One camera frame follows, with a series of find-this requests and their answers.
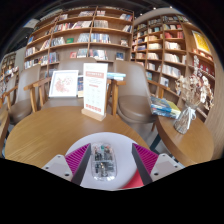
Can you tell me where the stack of blue yellow books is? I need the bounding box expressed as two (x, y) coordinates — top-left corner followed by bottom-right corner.
(149, 95), (182, 120)

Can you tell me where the distant wooden bookshelf unit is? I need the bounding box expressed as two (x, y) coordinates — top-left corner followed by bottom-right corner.
(0, 53), (19, 84)

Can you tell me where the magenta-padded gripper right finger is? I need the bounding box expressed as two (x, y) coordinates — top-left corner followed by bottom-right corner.
(131, 143), (184, 186)

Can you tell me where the white mouse pad red wrist rest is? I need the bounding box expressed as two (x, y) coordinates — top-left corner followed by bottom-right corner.
(65, 131), (158, 191)

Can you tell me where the glass vase with dried flowers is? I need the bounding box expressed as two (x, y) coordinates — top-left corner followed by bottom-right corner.
(173, 54), (214, 135)

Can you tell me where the white sign stand wooden base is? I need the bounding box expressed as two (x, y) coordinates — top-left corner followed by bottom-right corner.
(80, 62), (109, 122)

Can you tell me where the light blue book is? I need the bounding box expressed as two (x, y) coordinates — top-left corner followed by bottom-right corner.
(106, 71), (127, 82)

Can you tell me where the dark book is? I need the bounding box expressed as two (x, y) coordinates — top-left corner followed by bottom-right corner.
(77, 75), (85, 98)

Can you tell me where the beige wooden-armed armchair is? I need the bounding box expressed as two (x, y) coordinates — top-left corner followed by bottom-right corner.
(24, 58), (118, 111)
(0, 64), (43, 126)
(111, 60), (168, 126)

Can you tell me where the white framed picture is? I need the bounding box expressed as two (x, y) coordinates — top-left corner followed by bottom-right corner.
(48, 69), (80, 99)

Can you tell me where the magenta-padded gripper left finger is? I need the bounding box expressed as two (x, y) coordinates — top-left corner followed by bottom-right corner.
(41, 143), (92, 186)

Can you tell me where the curved wooden bookshelf unit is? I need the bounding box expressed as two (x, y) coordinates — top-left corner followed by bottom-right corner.
(131, 13), (218, 118)

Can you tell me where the transparent computer mouse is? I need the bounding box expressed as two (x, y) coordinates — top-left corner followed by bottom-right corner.
(90, 142), (118, 182)

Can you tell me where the white ceiling panel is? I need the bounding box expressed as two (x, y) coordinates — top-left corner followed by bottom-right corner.
(23, 18), (41, 29)

